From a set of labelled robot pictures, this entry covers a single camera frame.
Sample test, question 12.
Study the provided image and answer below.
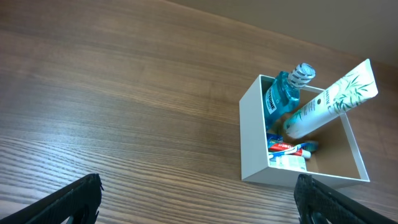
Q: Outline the blue mouthwash bottle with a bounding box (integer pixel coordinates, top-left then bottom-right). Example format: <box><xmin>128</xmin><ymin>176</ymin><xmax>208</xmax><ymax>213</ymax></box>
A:
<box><xmin>263</xmin><ymin>63</ymin><xmax>316</xmax><ymax>130</ymax></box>

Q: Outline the toothpaste tube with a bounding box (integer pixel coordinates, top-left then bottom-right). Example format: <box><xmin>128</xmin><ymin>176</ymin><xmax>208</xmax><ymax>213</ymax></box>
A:
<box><xmin>268</xmin><ymin>142</ymin><xmax>312</xmax><ymax>159</ymax></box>

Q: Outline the white lotion tube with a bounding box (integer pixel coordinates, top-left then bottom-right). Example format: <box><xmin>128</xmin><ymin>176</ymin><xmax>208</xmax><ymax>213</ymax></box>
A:
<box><xmin>283</xmin><ymin>59</ymin><xmax>378</xmax><ymax>139</ymax></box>

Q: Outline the blue disposable razor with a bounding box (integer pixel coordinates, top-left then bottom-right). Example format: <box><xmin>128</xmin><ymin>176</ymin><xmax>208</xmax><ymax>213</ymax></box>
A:
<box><xmin>266</xmin><ymin>133</ymin><xmax>283</xmax><ymax>149</ymax></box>

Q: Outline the white open cardboard box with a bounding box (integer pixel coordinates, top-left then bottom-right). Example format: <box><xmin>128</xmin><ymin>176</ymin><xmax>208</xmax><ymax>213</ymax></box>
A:
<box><xmin>239</xmin><ymin>75</ymin><xmax>369</xmax><ymax>189</ymax></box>

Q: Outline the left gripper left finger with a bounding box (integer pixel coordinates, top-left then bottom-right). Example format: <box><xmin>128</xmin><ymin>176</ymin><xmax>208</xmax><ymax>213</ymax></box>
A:
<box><xmin>1</xmin><ymin>173</ymin><xmax>103</xmax><ymax>224</ymax></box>

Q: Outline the green white small box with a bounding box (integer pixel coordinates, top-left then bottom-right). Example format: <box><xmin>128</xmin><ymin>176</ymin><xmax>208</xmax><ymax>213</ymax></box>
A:
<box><xmin>269</xmin><ymin>155</ymin><xmax>307</xmax><ymax>171</ymax></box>

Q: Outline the blue white toothbrush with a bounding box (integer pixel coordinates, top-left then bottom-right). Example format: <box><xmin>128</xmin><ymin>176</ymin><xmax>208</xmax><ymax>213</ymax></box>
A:
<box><xmin>268</xmin><ymin>141</ymin><xmax>318</xmax><ymax>159</ymax></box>

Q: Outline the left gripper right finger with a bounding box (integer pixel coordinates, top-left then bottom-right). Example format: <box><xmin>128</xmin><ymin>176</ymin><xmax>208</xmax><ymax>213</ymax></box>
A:
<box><xmin>294</xmin><ymin>174</ymin><xmax>397</xmax><ymax>224</ymax></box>

